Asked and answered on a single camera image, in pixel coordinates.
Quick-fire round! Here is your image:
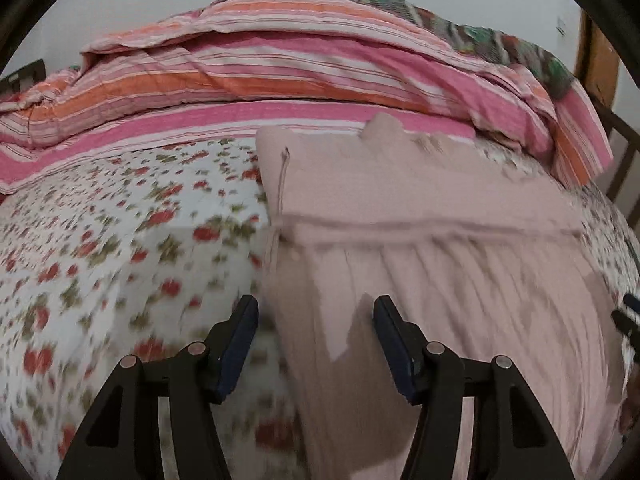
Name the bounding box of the pink knitted sweater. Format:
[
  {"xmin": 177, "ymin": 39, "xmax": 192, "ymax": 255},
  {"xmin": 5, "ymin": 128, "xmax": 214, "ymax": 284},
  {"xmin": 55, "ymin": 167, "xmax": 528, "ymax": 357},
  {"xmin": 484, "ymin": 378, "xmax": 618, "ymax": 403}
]
[{"xmin": 255, "ymin": 112, "xmax": 637, "ymax": 480}]

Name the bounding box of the floral bed sheet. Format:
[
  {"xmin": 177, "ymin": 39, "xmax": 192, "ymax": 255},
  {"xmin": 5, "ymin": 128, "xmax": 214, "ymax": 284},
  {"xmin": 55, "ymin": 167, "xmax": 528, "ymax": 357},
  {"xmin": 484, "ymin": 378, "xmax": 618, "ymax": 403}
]
[{"xmin": 0, "ymin": 132, "xmax": 640, "ymax": 480}]

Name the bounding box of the pink orange striped quilt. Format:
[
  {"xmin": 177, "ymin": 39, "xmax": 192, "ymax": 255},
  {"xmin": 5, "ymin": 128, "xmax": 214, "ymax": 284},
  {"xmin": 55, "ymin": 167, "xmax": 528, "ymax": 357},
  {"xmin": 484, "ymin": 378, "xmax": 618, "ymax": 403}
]
[{"xmin": 0, "ymin": 0, "xmax": 615, "ymax": 196}]

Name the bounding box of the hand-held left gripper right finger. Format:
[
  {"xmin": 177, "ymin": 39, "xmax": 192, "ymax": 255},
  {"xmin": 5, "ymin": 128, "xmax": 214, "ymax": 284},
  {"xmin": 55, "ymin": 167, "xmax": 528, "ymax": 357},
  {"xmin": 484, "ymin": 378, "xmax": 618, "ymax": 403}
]
[{"xmin": 373, "ymin": 295, "xmax": 577, "ymax": 480}]

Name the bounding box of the green brown patterned blanket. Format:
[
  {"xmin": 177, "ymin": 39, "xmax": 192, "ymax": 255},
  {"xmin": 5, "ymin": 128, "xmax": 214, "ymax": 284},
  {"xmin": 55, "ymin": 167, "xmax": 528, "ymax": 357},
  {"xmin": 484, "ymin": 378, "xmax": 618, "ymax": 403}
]
[{"xmin": 280, "ymin": 0, "xmax": 577, "ymax": 100}]

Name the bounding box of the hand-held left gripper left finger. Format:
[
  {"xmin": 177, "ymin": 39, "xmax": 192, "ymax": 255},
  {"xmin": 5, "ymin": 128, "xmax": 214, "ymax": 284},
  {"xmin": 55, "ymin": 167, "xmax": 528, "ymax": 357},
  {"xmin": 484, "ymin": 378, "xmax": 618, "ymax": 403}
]
[{"xmin": 55, "ymin": 295, "xmax": 260, "ymax": 480}]

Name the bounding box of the wooden door frame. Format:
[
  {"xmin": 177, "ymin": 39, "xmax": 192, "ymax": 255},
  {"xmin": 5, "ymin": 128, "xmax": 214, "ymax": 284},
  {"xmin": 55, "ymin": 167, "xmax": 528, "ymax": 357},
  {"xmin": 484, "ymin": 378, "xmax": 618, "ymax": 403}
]
[{"xmin": 574, "ymin": 9, "xmax": 624, "ymax": 111}]

